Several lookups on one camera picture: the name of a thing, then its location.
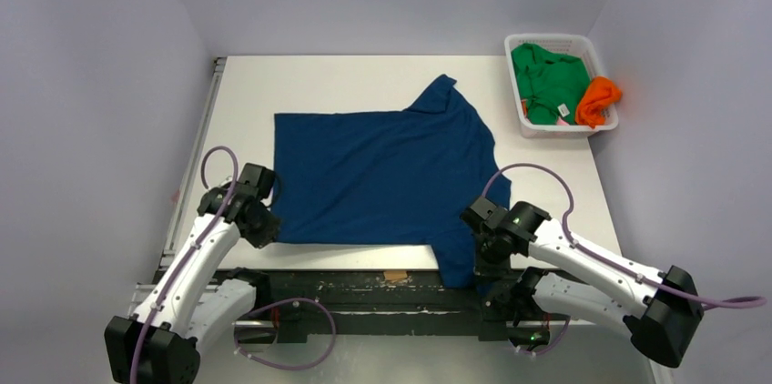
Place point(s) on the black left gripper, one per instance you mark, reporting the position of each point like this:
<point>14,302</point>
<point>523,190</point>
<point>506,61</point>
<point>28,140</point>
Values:
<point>268,233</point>

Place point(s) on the orange t-shirt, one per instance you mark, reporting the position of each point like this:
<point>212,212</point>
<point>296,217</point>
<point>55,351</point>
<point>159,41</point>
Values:
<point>598,96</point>

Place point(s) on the aluminium frame rail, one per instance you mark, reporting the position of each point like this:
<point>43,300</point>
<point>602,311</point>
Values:
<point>142,294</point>

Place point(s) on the brown tape piece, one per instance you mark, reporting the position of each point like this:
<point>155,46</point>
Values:
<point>395,276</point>

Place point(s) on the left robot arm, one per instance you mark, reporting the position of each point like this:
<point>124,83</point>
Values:
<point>164,338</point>

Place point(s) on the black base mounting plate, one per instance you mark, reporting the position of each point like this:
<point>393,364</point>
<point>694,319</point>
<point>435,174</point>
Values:
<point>365,303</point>

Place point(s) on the green t-shirt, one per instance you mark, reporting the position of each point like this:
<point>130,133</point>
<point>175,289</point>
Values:
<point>551,85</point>

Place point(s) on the white plastic basket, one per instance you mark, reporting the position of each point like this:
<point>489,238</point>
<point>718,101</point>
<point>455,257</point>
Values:
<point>572,45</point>

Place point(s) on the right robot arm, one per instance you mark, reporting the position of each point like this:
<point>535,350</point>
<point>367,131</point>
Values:
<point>528,266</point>

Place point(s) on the blue t-shirt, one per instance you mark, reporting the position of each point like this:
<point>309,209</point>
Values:
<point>389,177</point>

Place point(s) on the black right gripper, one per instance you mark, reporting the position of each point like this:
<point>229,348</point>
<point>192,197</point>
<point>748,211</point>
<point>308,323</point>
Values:
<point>488,249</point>

